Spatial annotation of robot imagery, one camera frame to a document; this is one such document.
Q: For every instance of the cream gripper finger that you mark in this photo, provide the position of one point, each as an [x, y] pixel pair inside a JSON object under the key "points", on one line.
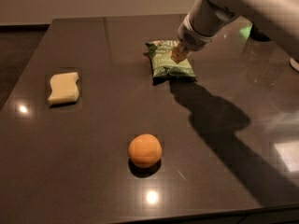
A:
{"points": [[179, 53]]}

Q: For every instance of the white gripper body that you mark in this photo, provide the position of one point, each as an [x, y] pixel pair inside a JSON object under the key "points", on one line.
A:
{"points": [[193, 40]]}

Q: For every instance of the green jalapeno chip bag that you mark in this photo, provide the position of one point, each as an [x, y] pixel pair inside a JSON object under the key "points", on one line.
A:
{"points": [[162, 64]]}

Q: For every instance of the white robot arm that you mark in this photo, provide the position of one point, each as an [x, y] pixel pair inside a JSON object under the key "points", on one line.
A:
{"points": [[277, 19]]}

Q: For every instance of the dark snack bag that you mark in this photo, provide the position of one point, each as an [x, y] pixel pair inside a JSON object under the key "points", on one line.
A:
{"points": [[258, 35]]}

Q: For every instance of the orange fruit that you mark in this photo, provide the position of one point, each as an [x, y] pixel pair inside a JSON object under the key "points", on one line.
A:
{"points": [[145, 150]]}

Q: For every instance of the yellow wavy sponge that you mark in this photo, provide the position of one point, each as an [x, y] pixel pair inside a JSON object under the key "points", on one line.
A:
{"points": [[64, 89]]}

